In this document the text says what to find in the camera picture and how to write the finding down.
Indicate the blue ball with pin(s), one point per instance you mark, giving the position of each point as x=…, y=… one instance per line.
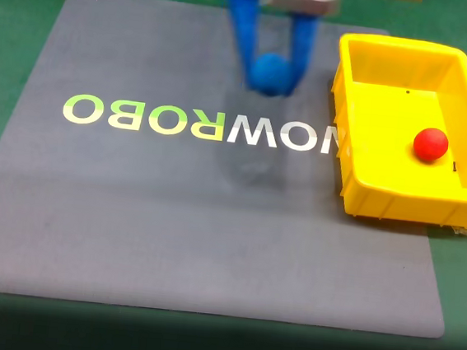
x=271, y=75

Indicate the yellow plastic bin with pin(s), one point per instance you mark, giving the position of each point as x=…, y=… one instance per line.
x=391, y=128

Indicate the red ball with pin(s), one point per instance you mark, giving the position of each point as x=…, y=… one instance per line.
x=430, y=144

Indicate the small black screw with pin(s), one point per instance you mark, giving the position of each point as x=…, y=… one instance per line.
x=454, y=165

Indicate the grey mat with lettering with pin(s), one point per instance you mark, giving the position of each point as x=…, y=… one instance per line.
x=195, y=229

